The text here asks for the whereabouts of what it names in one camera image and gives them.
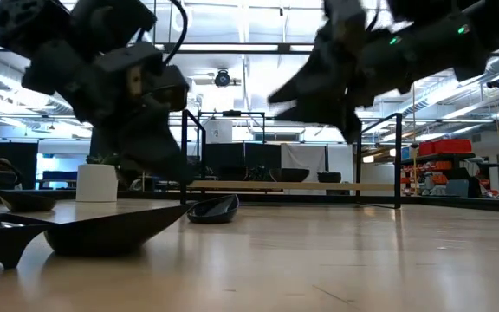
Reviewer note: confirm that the black security camera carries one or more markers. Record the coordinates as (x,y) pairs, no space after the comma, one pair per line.
(496,82)

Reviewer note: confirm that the red storage bin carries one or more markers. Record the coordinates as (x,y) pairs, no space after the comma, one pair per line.
(444,147)

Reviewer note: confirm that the black background metal frame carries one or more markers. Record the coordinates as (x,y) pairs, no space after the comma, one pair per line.
(231,113)

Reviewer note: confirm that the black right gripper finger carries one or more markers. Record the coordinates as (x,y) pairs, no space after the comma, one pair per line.
(323,78)
(336,117)

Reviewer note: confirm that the wooden riser shelf black legs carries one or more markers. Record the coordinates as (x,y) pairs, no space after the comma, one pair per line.
(301,185)

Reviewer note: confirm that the black overhead frame beam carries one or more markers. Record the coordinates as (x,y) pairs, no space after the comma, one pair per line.
(284,47)

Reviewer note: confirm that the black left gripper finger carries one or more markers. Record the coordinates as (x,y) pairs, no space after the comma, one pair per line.
(154,143)

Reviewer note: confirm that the round black overhead camera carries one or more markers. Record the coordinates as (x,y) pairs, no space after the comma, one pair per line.
(222,78)

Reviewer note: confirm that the white pot with succulent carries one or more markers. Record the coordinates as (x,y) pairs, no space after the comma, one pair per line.
(97,184)

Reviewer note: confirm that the person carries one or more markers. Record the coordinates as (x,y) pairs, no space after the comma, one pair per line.
(0,167)

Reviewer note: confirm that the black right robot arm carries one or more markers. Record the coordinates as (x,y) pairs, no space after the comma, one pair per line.
(449,39)

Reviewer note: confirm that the black metal table frame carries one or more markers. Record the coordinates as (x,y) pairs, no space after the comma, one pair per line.
(470,203)

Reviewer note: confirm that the black teardrop mini plate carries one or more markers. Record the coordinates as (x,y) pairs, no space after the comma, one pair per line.
(212,212)
(111,236)
(329,177)

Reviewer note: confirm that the black partition panel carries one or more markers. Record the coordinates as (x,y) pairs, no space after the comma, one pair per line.
(15,156)
(232,154)

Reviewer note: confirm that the storage rack with bins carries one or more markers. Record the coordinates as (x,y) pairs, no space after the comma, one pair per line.
(449,177)

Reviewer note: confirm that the white hanging cloth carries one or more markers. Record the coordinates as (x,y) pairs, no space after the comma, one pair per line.
(303,158)

